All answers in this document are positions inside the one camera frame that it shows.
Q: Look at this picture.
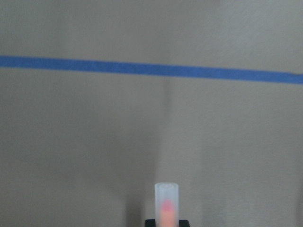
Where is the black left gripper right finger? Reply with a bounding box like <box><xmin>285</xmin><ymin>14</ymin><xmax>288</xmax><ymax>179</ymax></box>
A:
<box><xmin>178</xmin><ymin>220</ymin><xmax>189</xmax><ymax>227</ymax></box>

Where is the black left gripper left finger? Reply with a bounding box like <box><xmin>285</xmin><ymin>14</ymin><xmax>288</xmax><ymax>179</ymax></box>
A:
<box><xmin>144</xmin><ymin>219</ymin><xmax>156</xmax><ymax>227</ymax></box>

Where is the orange highlighter pen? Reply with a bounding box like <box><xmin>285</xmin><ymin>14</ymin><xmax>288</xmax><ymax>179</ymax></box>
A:
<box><xmin>154</xmin><ymin>182</ymin><xmax>179</xmax><ymax>227</ymax></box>

